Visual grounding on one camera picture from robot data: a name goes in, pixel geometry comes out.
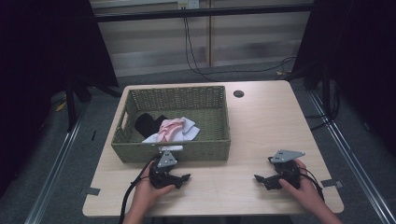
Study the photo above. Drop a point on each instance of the person's left hand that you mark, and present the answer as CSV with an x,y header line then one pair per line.
x,y
146,196

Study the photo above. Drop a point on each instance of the white cloth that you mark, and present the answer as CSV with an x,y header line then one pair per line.
x,y
190,130

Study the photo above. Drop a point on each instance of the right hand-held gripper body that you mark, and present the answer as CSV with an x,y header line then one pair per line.
x,y
288,171

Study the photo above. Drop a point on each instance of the black floor tape strip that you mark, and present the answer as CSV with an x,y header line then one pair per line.
x,y
93,135

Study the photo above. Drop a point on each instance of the white tag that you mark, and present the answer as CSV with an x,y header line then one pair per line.
x,y
170,148

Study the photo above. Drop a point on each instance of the yellow floor marker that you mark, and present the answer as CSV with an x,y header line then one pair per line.
x,y
61,106

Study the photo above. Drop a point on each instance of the black horizontal bar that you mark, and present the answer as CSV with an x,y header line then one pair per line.
x,y
202,13

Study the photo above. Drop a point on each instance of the pink cloth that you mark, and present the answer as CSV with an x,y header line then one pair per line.
x,y
170,128

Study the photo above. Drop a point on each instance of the person's right hand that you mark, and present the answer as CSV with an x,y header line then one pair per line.
x,y
306,194

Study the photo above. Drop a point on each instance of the black metal stand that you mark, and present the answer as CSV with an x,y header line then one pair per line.
x,y
71,105
327,93

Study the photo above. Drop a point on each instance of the black curtain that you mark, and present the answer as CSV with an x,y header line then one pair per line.
x,y
40,77
358,68

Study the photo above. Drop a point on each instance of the metal floor rail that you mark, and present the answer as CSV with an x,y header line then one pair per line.
x,y
56,168
351,155

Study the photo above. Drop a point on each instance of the green woven basket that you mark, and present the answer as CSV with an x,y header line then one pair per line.
x,y
202,115

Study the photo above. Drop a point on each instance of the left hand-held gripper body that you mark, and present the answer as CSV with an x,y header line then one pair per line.
x,y
162,174

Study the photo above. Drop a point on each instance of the black sock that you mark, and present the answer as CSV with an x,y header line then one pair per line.
x,y
146,125

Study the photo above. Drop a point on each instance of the grey tape piece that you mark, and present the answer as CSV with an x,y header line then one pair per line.
x,y
92,191
332,183

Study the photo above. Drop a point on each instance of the white wall socket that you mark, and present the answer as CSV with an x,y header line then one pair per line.
x,y
188,4

